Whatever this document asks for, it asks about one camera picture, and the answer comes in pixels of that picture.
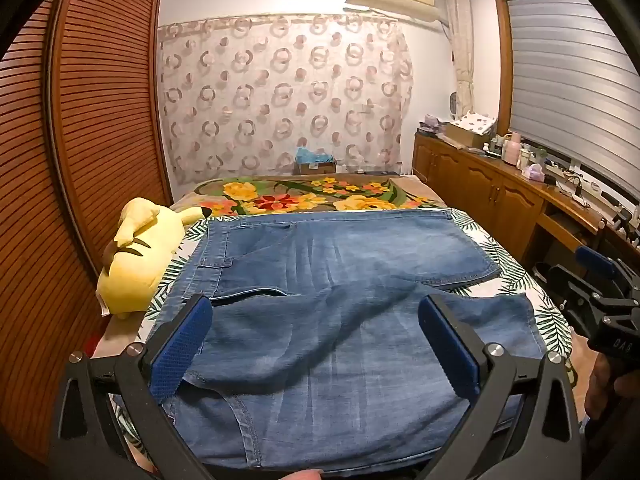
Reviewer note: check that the grey window blind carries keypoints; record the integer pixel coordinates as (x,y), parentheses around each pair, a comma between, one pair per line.
(565,85)

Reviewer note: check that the leaf print quilt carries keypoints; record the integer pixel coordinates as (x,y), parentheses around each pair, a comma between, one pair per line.
(520,280)

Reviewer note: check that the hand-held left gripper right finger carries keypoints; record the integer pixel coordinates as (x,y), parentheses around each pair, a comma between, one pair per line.
(450,350)

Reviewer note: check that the dotted white box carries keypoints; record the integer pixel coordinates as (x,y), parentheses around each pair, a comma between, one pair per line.
(472,125)

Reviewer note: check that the cardboard box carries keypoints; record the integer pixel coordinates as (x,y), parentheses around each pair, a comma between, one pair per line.
(315,168)

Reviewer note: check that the wooden window frame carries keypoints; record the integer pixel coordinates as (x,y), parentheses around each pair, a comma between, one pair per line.
(502,60)

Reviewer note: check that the blue denim pants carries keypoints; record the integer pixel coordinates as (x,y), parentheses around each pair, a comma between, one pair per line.
(325,310)

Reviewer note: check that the purple pouch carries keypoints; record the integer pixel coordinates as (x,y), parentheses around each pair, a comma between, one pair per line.
(532,172)

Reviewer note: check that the yellow plush toy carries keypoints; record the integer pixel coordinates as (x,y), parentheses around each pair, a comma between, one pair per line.
(135,260)

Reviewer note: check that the person's right hand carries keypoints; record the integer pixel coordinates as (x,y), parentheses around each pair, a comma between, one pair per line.
(610,395)

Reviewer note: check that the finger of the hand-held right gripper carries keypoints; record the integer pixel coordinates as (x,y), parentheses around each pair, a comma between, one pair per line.
(597,260)
(572,285)

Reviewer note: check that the wooden louvered wardrobe door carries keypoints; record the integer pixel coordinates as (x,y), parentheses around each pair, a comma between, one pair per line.
(30,235)
(110,110)

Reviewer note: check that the wooden cabinet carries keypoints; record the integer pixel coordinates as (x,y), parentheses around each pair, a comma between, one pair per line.
(480,180)

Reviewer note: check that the small white fan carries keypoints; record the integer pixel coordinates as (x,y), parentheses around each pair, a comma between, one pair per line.
(455,104)

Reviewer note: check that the floral blanket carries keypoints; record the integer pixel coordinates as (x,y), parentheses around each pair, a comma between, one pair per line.
(280,200)

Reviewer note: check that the pink bottle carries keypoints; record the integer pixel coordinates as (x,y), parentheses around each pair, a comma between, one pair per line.
(511,152)

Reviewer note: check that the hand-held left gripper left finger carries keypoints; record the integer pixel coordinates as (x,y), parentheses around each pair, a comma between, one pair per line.
(180,345)

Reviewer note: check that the beige window curtain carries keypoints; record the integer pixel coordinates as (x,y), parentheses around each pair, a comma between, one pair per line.
(462,50)

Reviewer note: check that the person's left hand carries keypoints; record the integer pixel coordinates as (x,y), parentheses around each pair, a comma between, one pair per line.
(302,475)

